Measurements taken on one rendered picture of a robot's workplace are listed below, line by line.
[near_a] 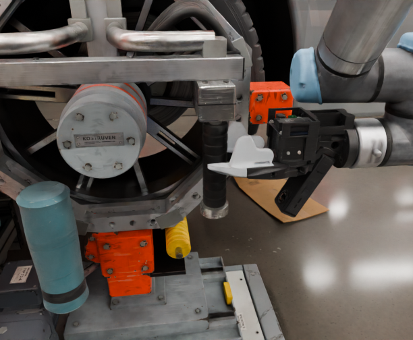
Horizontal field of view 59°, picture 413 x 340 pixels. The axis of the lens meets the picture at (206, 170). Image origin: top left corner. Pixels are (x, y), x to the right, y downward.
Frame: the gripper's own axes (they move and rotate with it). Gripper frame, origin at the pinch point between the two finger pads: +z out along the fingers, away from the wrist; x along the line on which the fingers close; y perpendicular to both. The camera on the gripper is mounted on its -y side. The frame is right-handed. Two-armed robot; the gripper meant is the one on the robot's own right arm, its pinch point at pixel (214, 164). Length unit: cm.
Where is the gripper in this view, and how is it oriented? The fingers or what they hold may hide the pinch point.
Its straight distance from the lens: 54.3
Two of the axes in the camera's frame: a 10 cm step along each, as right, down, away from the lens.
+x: 1.3, 4.4, -8.9
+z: -9.9, 0.6, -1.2
